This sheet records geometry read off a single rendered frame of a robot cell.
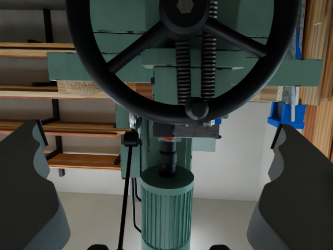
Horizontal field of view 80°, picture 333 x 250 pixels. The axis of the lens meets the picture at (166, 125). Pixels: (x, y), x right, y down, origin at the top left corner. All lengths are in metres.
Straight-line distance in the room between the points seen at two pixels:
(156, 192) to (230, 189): 2.85
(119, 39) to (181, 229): 0.57
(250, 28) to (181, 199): 0.48
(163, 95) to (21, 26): 3.38
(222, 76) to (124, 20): 0.23
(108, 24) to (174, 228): 0.58
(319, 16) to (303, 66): 1.30
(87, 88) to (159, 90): 0.20
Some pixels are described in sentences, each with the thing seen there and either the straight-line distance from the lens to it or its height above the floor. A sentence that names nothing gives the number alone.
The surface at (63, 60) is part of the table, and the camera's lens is 0.50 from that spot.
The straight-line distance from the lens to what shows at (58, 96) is 2.83.
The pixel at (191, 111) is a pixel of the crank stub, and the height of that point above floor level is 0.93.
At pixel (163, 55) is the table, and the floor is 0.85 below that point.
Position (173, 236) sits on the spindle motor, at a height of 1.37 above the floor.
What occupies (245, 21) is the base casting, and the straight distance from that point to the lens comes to 0.50.
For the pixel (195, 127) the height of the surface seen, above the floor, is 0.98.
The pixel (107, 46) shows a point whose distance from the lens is 0.47.
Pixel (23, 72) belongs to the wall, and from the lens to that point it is 3.64.
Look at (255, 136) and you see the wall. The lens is 3.22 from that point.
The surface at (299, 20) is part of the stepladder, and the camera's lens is 1.41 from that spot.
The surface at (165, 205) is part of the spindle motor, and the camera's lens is 0.64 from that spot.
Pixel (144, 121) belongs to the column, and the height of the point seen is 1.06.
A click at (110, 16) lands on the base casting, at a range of 0.48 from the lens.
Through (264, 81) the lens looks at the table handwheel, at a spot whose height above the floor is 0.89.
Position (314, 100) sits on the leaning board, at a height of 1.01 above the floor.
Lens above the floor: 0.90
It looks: 12 degrees up
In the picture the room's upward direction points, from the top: 179 degrees counter-clockwise
